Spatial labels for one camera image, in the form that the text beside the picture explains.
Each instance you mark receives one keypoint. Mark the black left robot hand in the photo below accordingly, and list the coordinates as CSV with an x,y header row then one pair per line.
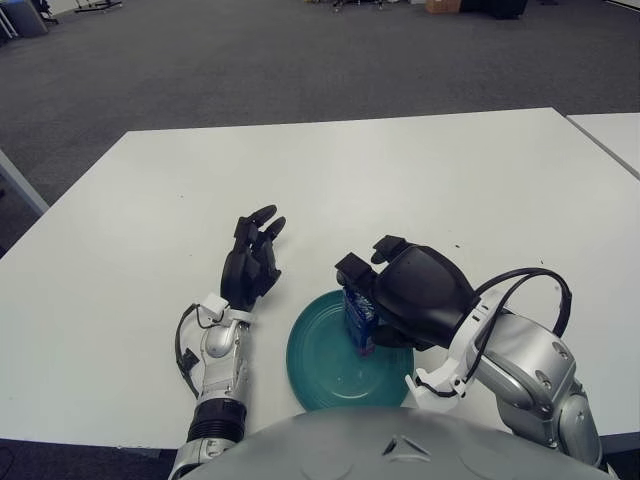
x,y
245,275

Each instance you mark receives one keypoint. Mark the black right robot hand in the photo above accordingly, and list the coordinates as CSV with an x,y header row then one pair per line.
x,y
425,300

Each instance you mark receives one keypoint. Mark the blue purple gum pack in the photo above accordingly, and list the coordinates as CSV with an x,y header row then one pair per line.
x,y
360,320

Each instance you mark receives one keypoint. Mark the round green plate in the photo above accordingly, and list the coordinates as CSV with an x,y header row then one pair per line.
x,y
325,350

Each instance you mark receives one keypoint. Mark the grey robot torso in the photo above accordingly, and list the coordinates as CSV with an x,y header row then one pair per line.
x,y
390,450

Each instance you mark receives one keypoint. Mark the grey edged side table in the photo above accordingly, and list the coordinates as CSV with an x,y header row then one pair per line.
x,y
20,182

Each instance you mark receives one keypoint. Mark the white neighbouring table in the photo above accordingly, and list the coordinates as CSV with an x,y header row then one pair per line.
x,y
615,137

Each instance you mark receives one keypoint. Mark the brown cardboard box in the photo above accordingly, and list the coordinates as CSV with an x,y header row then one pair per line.
x,y
442,6

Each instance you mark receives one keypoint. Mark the black floor stand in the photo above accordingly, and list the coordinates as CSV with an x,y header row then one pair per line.
x,y
100,5

